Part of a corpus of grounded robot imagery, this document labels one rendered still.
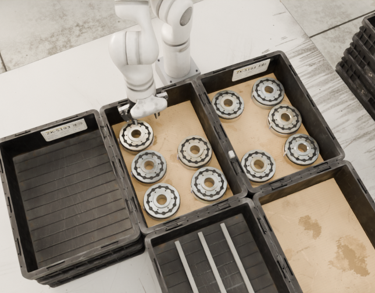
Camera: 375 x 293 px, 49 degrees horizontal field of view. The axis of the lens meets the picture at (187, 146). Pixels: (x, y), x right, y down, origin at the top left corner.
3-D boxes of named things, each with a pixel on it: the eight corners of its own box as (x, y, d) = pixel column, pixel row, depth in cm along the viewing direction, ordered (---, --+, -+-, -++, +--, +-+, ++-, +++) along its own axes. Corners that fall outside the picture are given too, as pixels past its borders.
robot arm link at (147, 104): (133, 121, 99) (130, 109, 93) (118, 84, 103) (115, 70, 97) (168, 109, 100) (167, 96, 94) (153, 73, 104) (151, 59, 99)
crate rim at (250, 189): (193, 81, 125) (193, 76, 123) (280, 53, 130) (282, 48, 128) (248, 197, 110) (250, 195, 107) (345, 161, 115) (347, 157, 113)
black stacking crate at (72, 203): (9, 157, 123) (-7, 141, 113) (103, 127, 128) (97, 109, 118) (38, 286, 108) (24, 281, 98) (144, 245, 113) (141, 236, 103)
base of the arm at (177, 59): (160, 60, 145) (157, 28, 129) (185, 53, 146) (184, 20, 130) (168, 81, 141) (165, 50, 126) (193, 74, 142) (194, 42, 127)
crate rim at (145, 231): (99, 111, 120) (97, 107, 118) (193, 81, 125) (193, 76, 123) (143, 238, 104) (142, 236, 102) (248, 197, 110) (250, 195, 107)
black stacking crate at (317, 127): (193, 97, 134) (194, 78, 123) (274, 71, 139) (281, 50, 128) (243, 207, 118) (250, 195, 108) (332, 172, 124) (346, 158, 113)
